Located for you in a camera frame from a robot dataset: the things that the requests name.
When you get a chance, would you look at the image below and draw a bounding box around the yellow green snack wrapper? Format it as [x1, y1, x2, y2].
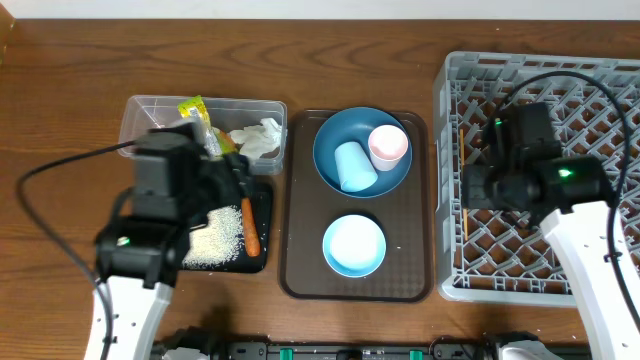
[177, 96, 236, 157]

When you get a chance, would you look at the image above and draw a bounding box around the white napkin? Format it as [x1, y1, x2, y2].
[229, 118, 282, 160]

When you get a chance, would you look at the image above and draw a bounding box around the orange carrot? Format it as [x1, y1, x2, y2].
[241, 197, 261, 257]

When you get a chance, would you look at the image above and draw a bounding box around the wooden chopstick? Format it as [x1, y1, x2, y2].
[459, 128, 469, 242]

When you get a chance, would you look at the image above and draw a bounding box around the grey dishwasher rack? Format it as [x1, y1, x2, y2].
[433, 51, 639, 307]

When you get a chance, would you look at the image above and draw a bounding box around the light blue cup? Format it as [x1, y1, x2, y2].
[334, 141, 378, 193]

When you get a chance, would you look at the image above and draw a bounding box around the pink cup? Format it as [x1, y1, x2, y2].
[368, 125, 409, 171]

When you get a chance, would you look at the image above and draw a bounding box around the light blue rice bowl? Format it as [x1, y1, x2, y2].
[322, 214, 387, 278]

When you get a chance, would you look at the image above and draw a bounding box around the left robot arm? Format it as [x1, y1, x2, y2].
[85, 125, 253, 359]

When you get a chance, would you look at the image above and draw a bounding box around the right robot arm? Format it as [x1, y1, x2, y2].
[461, 103, 639, 359]

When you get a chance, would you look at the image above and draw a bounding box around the black plastic tray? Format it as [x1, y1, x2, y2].
[182, 184, 272, 273]

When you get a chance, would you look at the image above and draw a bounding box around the white rice pile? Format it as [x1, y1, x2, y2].
[183, 206, 243, 269]

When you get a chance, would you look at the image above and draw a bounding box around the brown serving tray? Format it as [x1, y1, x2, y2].
[279, 110, 434, 303]

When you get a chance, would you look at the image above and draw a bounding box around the clear plastic bin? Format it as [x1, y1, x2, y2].
[119, 95, 287, 175]

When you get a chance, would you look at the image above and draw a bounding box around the dark blue plate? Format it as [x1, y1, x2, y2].
[313, 107, 412, 198]

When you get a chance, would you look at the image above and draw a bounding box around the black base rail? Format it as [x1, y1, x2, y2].
[149, 327, 591, 360]

